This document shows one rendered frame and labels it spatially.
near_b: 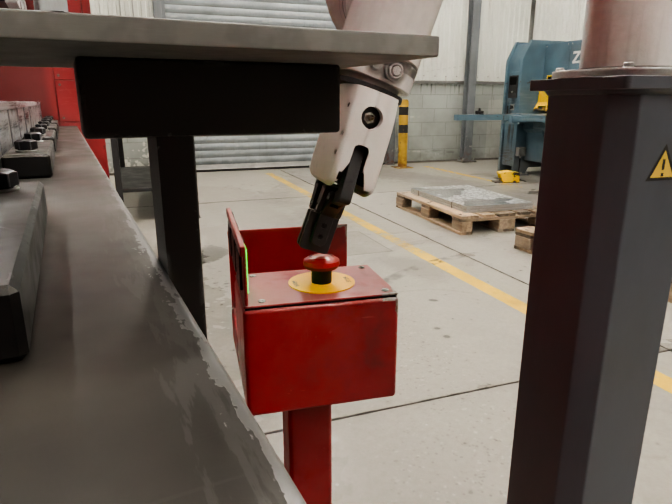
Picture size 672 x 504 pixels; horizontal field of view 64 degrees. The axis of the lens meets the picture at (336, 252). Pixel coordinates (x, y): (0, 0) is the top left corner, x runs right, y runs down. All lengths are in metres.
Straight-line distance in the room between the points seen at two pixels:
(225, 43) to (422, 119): 8.86
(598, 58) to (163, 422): 0.75
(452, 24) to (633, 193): 8.64
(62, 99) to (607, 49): 2.06
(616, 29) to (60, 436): 0.78
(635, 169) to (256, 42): 0.63
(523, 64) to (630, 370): 7.02
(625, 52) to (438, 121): 8.45
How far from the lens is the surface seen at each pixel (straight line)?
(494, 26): 9.80
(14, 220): 0.35
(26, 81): 2.48
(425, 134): 9.13
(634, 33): 0.83
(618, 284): 0.83
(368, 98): 0.52
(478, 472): 1.62
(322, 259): 0.56
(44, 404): 0.20
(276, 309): 0.53
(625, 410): 0.95
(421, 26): 0.55
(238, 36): 0.25
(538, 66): 7.94
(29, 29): 0.24
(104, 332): 0.25
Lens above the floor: 0.97
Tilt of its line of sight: 16 degrees down
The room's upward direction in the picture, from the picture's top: straight up
